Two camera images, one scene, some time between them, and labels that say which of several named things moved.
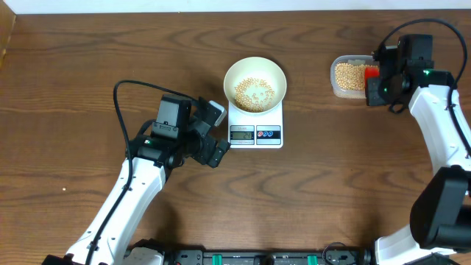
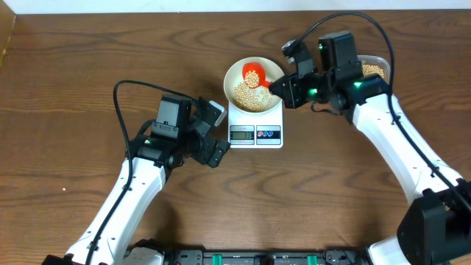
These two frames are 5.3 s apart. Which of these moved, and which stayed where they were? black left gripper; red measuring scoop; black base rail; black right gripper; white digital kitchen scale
Moved: red measuring scoop; black right gripper
Stayed: black base rail; white digital kitchen scale; black left gripper
